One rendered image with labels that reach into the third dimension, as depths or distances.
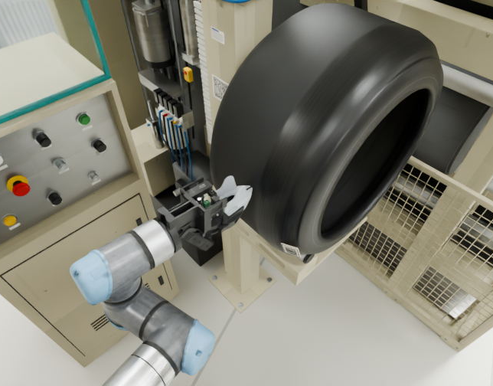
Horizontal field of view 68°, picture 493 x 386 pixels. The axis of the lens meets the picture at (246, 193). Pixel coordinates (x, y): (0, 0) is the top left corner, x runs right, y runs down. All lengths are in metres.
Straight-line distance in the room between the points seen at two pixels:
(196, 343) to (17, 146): 0.73
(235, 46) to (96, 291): 0.65
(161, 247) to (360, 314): 1.55
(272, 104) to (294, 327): 1.42
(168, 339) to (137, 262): 0.13
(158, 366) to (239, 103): 0.49
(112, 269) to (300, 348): 1.43
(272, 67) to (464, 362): 1.74
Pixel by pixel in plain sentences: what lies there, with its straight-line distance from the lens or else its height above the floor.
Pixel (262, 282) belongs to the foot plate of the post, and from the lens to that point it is 2.02.
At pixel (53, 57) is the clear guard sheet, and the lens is 1.02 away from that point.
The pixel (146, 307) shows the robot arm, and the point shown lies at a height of 1.23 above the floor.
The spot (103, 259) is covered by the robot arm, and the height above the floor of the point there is 1.33.
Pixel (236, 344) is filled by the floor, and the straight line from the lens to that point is 1.91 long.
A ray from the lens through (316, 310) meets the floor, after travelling 2.00.
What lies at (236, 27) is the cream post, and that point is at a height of 1.42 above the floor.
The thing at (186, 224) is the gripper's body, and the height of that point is 1.29.
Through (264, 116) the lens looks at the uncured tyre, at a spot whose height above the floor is 1.38.
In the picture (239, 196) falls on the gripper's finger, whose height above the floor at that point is 1.28.
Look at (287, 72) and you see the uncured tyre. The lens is 0.73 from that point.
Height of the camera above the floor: 1.81
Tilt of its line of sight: 49 degrees down
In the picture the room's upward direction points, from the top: straight up
